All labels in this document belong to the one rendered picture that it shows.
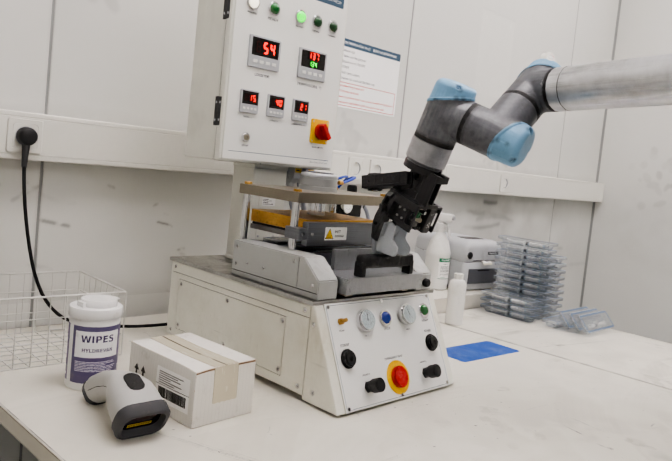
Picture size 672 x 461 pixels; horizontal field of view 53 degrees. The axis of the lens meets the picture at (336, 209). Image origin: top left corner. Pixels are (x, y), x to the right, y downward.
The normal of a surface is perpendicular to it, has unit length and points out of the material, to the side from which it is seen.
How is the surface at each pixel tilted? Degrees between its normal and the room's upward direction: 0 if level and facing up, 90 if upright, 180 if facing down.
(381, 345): 65
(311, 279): 90
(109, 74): 90
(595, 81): 89
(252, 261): 90
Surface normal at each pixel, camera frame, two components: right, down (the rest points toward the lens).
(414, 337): 0.68, -0.31
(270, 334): -0.70, -0.03
